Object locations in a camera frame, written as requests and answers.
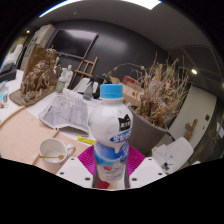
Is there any small yellow strip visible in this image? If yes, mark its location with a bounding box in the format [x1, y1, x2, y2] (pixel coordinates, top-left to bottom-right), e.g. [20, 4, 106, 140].
[77, 134, 96, 147]

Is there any long ceiling light panel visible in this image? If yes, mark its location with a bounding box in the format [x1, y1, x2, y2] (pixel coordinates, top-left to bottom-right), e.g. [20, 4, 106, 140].
[38, 0, 163, 18]

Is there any wooden figure sculpture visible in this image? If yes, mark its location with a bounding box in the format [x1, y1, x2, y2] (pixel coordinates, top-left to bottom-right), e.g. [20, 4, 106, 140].
[183, 118, 199, 142]

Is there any small white figurine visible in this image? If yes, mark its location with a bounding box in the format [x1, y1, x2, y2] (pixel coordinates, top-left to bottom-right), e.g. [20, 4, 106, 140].
[63, 64, 74, 88]

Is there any stack of papers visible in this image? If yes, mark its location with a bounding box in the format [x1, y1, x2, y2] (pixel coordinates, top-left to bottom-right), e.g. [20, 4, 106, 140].
[154, 144, 178, 172]

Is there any wooden easel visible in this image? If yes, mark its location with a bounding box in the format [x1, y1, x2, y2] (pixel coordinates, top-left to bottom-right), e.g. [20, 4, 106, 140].
[69, 55, 99, 89]

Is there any printed newspaper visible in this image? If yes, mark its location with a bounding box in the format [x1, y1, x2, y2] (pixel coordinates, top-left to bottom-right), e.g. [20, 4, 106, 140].
[38, 90, 96, 134]

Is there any grey spray bottle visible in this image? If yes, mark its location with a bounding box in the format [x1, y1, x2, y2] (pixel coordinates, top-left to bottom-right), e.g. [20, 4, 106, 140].
[83, 79, 95, 102]

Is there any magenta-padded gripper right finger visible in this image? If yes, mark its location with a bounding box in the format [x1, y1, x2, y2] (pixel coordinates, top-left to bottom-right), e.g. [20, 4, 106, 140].
[125, 145, 167, 190]

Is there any white chair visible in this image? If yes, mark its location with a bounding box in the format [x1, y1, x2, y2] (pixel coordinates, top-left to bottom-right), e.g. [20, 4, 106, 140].
[151, 136, 194, 174]
[72, 77, 99, 94]

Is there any white blue-capped drink bottle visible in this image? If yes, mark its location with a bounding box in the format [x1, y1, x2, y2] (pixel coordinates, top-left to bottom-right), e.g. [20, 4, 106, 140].
[88, 83, 134, 184]

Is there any red box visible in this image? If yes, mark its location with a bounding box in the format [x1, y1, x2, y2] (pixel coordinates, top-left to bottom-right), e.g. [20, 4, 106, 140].
[121, 75, 138, 85]

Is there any light wooden board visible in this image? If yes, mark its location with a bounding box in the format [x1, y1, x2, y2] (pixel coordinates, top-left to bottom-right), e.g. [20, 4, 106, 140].
[0, 105, 79, 175]

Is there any white cabinet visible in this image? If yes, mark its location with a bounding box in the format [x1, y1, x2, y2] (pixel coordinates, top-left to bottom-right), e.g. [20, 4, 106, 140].
[21, 24, 56, 71]

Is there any dark wall screen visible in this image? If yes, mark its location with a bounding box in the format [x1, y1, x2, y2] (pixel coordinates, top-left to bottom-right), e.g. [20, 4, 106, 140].
[49, 29, 99, 61]

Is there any white ceramic mug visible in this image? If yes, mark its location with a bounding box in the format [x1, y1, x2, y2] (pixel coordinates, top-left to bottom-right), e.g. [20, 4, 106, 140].
[38, 137, 77, 165]

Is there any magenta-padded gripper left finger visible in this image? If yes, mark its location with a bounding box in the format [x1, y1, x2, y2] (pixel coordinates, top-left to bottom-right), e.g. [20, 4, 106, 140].
[55, 145, 100, 190]

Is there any green-labelled bottle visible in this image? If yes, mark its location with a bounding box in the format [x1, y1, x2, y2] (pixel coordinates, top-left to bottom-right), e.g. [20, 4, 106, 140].
[55, 71, 67, 95]

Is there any brown spoon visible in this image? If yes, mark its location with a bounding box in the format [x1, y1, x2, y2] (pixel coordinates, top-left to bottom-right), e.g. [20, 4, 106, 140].
[39, 153, 66, 161]

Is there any black desk device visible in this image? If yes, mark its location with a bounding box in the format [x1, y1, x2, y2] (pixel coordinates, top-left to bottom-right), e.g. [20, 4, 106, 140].
[0, 61, 18, 84]

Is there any dried plant in grey pot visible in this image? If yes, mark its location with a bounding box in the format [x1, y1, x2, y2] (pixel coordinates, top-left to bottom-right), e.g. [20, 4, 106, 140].
[108, 53, 191, 156]

